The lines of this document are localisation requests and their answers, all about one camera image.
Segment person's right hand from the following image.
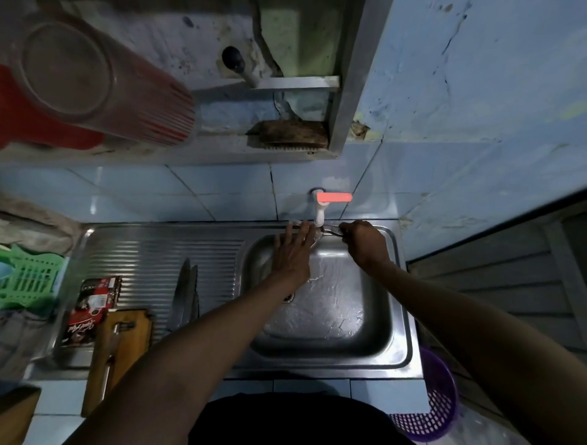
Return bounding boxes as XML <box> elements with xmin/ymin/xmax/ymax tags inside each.
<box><xmin>339</xmin><ymin>219</ymin><xmax>393</xmax><ymax>275</ymax></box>

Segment person's left hand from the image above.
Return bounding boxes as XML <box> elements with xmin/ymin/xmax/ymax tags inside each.
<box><xmin>270</xmin><ymin>221</ymin><xmax>317</xmax><ymax>287</ymax></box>

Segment small wooden cutting board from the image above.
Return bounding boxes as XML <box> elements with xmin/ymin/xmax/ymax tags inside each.
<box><xmin>81</xmin><ymin>309</ymin><xmax>153</xmax><ymax>417</ymax></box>

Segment knives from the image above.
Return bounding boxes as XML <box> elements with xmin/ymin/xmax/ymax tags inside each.
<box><xmin>100</xmin><ymin>320</ymin><xmax>136</xmax><ymax>391</ymax></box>

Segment person's right forearm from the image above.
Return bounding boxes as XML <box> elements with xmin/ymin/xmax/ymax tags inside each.
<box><xmin>374</xmin><ymin>261</ymin><xmax>587</xmax><ymax>445</ymax></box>

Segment person's left forearm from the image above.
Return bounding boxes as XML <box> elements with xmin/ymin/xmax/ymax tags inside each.
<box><xmin>64</xmin><ymin>273</ymin><xmax>299</xmax><ymax>445</ymax></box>

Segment person's black clothing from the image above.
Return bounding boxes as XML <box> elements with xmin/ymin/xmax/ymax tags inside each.
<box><xmin>188</xmin><ymin>392</ymin><xmax>416</xmax><ymax>445</ymax></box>

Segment wooden scrub brush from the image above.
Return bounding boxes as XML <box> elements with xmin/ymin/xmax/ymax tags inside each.
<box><xmin>247</xmin><ymin>120</ymin><xmax>330</xmax><ymax>150</ymax></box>

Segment grey slatted wooden door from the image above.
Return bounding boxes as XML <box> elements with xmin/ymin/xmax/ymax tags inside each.
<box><xmin>408</xmin><ymin>201</ymin><xmax>587</xmax><ymax>441</ymax></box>

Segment stainless steel sink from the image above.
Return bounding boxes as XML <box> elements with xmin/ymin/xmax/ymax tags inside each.
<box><xmin>25</xmin><ymin>221</ymin><xmax>424</xmax><ymax>381</ymax></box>

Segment purple plastic basket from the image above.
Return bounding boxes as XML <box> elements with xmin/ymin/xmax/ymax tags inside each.
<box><xmin>389</xmin><ymin>347</ymin><xmax>459</xmax><ymax>443</ymax></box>

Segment red black sachet pack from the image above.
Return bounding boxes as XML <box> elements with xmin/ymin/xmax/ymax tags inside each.
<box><xmin>62</xmin><ymin>276</ymin><xmax>122</xmax><ymax>347</ymax></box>

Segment red striped drinking glass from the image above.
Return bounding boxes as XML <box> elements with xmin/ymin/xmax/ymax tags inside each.
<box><xmin>9</xmin><ymin>11</ymin><xmax>198</xmax><ymax>147</ymax></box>

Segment green plastic basket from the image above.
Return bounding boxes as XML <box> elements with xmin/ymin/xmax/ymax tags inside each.
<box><xmin>0</xmin><ymin>244</ymin><xmax>65</xmax><ymax>311</ymax></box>

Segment checked dishcloth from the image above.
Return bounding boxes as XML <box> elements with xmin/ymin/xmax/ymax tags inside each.
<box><xmin>0</xmin><ymin>309</ymin><xmax>51</xmax><ymax>381</ymax></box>

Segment red plastic cup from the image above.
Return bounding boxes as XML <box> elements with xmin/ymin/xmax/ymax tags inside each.
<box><xmin>0</xmin><ymin>64</ymin><xmax>105</xmax><ymax>151</ymax></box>

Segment wooden knife block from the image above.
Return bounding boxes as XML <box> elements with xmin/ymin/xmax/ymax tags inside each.
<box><xmin>0</xmin><ymin>384</ymin><xmax>42</xmax><ymax>445</ymax></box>

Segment white faucet orange handle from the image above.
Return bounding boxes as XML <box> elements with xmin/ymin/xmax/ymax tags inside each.
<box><xmin>311</xmin><ymin>188</ymin><xmax>353</xmax><ymax>228</ymax></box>

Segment black knob handle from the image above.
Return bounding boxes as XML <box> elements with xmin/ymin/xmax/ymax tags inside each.
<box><xmin>221</xmin><ymin>45</ymin><xmax>260</xmax><ymax>88</ymax></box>

